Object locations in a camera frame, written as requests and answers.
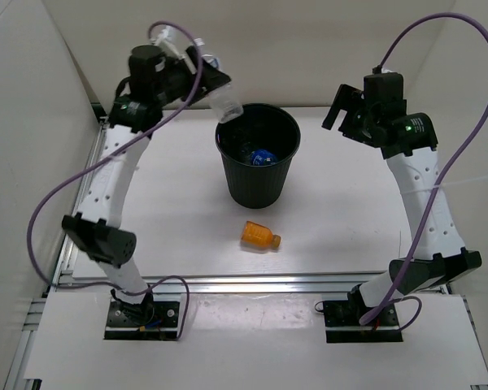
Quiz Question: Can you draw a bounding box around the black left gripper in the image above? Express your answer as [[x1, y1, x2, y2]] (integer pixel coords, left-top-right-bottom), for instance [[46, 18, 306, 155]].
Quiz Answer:
[[153, 45, 231, 107]]

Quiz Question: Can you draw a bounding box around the white orange label bottle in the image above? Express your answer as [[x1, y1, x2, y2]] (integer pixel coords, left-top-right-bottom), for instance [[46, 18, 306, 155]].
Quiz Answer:
[[195, 38, 244, 124]]

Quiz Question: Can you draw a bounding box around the blue label water bottle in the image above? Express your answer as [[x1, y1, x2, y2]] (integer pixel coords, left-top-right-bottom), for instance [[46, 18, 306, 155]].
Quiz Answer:
[[247, 149, 277, 167]]

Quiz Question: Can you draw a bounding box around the orange juice bottle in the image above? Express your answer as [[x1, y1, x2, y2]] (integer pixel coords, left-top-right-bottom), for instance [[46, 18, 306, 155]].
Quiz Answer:
[[240, 221, 281, 252]]

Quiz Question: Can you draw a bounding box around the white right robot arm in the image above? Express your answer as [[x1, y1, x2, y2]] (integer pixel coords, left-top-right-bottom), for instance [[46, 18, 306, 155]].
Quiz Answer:
[[322, 72, 482, 325]]

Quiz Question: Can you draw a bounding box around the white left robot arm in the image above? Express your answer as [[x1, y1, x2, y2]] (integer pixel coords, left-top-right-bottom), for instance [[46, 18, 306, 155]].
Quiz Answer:
[[62, 39, 242, 325]]

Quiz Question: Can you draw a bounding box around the black plastic waste bin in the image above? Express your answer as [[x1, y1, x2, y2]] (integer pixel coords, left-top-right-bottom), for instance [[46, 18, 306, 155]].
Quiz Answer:
[[215, 103, 301, 209]]

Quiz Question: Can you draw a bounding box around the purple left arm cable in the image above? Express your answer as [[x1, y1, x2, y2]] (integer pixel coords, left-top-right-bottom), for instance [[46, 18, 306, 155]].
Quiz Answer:
[[26, 21, 207, 341]]

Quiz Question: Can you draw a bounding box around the aluminium left side rail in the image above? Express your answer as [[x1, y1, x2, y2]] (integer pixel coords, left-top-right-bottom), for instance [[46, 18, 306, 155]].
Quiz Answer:
[[91, 102, 107, 163]]

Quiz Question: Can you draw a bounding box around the aluminium front table rail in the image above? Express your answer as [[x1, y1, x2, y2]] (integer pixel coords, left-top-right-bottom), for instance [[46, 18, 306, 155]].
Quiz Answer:
[[50, 272, 381, 294]]

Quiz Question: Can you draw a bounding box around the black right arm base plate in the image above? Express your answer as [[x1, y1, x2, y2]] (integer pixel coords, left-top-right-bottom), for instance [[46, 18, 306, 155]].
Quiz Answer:
[[322, 298, 403, 344]]

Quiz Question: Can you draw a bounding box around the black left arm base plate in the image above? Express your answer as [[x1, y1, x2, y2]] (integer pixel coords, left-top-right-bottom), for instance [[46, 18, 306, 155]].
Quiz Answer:
[[103, 297, 181, 341]]

